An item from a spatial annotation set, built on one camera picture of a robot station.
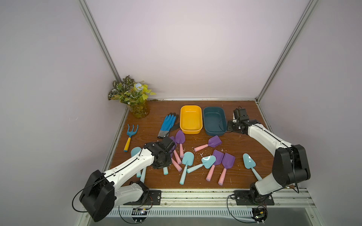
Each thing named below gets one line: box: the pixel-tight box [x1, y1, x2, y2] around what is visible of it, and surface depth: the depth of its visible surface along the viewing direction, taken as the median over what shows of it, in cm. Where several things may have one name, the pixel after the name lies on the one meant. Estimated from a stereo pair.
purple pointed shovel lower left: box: [170, 153, 183, 172], surface depth 84 cm
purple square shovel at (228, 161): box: [217, 152, 236, 186], surface depth 87 cm
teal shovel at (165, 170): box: [163, 166, 169, 176], surface depth 78 cm
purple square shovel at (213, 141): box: [193, 135, 223, 153], surface depth 96 cm
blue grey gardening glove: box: [157, 112, 180, 138], surface depth 106 cm
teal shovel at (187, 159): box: [179, 151, 195, 186], surface depth 87 cm
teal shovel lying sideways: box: [186, 155, 217, 174], surface depth 87 cm
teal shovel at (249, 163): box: [242, 153, 263, 181], surface depth 85 cm
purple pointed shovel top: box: [175, 129, 186, 159], surface depth 98 cm
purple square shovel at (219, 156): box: [205, 149, 224, 182], surface depth 87 cm
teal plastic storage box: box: [203, 106, 228, 137], surface depth 108 cm
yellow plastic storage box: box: [180, 104, 204, 135], surface depth 109 cm
